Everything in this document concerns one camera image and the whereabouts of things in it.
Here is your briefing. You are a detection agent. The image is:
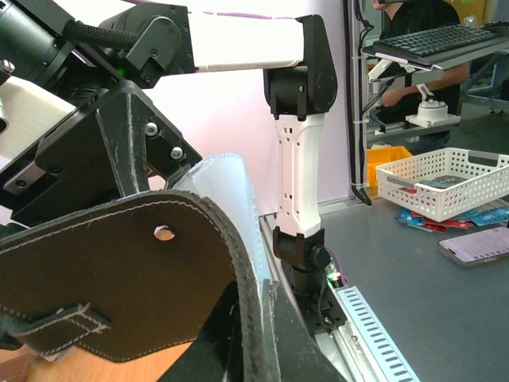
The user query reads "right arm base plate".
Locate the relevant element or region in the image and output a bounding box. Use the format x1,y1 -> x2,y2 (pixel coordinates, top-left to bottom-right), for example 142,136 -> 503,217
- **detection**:
282,260 -> 348,337

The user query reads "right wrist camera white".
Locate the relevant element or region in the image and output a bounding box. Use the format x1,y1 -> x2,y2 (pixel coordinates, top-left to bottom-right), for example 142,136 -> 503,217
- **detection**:
1,60 -> 76,168

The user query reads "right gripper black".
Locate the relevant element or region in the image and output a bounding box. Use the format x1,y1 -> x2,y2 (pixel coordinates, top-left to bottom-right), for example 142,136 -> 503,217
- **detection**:
1,81 -> 203,226

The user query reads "person in black shirt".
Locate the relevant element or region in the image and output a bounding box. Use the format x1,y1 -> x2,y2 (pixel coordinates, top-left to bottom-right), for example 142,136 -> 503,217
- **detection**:
372,1 -> 469,155

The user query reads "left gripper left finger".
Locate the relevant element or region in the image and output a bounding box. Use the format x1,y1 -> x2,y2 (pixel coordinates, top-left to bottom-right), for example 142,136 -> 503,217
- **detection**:
159,282 -> 243,382

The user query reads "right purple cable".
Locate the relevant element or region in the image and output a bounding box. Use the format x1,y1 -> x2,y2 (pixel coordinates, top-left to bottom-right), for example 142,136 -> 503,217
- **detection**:
186,10 -> 299,21

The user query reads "grey slotted cable duct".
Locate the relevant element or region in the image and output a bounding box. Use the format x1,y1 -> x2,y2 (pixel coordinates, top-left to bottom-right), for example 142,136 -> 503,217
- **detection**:
335,286 -> 419,381

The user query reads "yellow storage bin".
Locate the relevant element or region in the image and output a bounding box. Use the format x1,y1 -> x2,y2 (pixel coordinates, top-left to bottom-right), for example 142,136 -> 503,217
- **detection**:
366,146 -> 413,188

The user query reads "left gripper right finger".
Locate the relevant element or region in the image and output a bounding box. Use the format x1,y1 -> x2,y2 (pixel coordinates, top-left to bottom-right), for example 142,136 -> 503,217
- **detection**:
262,279 -> 345,382

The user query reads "black keyboard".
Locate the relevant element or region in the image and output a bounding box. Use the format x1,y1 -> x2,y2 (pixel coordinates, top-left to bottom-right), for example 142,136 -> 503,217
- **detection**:
372,25 -> 508,60

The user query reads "smartphone on table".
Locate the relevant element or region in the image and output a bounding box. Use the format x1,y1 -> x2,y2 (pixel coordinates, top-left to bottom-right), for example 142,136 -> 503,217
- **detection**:
437,227 -> 508,267

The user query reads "white perforated basket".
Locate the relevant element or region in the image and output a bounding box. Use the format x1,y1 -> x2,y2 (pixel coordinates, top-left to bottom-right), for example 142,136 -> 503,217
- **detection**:
376,147 -> 508,222

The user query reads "aluminium rail frame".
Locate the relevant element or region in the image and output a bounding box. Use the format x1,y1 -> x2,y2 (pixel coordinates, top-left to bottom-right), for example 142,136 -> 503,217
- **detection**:
258,212 -> 394,382

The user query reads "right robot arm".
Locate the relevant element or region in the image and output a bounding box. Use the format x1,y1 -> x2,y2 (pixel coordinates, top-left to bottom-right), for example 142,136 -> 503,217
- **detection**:
1,1 -> 337,316

